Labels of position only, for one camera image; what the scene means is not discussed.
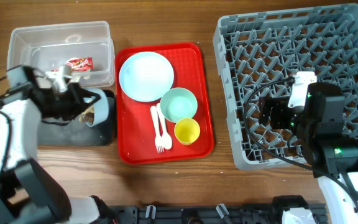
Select rice and food scraps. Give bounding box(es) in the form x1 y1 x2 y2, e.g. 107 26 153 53
79 106 94 127

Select light blue bowl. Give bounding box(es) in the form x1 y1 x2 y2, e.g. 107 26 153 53
91 90 109 127

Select red snack wrapper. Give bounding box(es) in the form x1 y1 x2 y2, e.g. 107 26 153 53
65 57 94 72

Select yellow plastic cup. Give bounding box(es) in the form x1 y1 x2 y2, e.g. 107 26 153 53
174 118 201 146

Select mint green bowl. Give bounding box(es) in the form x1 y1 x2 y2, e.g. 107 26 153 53
160 87 198 123

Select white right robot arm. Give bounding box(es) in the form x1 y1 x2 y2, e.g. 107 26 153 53
259 83 358 223

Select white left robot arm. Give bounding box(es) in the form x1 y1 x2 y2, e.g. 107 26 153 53
0 65 115 223

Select black waste tray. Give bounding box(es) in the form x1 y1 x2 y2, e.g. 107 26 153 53
38 90 116 146

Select clear plastic waste bin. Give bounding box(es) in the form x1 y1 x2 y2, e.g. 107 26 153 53
7 21 115 88

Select grey dishwasher rack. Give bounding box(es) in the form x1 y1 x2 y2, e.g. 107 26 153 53
213 4 358 170

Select crumpled white paper tissue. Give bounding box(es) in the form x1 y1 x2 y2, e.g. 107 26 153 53
69 73 90 86

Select light blue plate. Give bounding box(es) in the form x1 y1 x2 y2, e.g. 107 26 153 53
119 52 175 102

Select red plastic tray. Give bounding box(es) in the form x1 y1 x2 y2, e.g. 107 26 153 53
115 42 214 165

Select white plastic fork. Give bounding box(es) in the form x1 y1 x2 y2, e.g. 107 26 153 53
150 106 164 153

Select white plastic spoon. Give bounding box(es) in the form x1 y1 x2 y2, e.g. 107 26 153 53
157 103 173 150

